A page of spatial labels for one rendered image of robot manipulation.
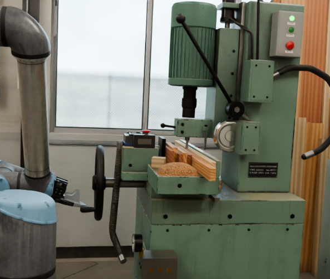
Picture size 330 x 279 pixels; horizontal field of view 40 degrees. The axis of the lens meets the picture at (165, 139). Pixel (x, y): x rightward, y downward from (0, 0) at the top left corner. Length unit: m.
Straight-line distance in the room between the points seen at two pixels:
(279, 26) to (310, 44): 1.58
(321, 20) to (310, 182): 1.10
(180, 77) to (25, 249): 0.91
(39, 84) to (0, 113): 1.58
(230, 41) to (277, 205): 0.63
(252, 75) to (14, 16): 0.81
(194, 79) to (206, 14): 0.24
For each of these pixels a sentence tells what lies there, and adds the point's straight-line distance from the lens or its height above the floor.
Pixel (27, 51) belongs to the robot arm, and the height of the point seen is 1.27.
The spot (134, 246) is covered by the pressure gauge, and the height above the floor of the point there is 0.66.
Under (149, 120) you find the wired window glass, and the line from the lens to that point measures 3.09.
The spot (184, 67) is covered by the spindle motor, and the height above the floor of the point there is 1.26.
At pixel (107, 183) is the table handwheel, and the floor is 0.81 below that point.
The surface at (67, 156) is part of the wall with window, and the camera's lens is 3.01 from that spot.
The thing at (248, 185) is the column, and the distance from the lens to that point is 1.76.
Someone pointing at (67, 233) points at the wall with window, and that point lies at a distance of 3.13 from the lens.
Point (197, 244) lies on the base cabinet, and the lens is 1.65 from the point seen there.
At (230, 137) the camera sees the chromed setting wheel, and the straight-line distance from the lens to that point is 1.67.
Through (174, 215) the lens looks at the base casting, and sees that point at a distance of 1.59.
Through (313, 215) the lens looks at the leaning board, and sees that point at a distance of 3.20.
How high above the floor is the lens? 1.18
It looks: 6 degrees down
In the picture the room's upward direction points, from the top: 3 degrees clockwise
